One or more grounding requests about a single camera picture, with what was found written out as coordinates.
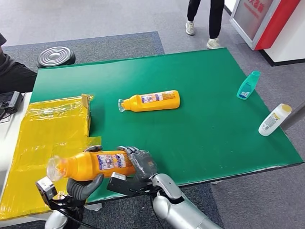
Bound small orange detergent bottle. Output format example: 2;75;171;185
117;90;181;113

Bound yellow plastic covered box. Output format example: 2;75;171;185
0;94;102;221

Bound red framed sign board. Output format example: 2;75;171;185
229;0;301;51

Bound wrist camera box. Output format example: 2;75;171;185
35;176;58;201
106;172;153;197

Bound large orange detergent bottle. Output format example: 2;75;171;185
47;150;136;183

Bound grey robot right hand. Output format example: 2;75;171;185
117;146;158;183

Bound white table foot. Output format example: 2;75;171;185
84;203;102;212

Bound black electronic device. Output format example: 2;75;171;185
0;91;23;115

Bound person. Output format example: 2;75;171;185
185;0;225;50
0;32;38;94

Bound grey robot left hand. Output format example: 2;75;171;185
80;145;105;202

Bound green table mat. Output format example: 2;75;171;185
29;47;304;203

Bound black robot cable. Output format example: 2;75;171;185
48;194;96;229

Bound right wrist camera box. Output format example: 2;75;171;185
106;172;153;197

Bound black round stool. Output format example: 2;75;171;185
36;46;76;69

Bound white bottle yellow cap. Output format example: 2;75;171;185
258;103;293;137

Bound grey metal rod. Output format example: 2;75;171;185
280;102;305;132

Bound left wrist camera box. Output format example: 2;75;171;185
35;176;58;201

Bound white cabinet black base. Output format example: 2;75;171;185
258;0;305;67

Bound teal plastic bottle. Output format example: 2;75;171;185
236;70;261;101

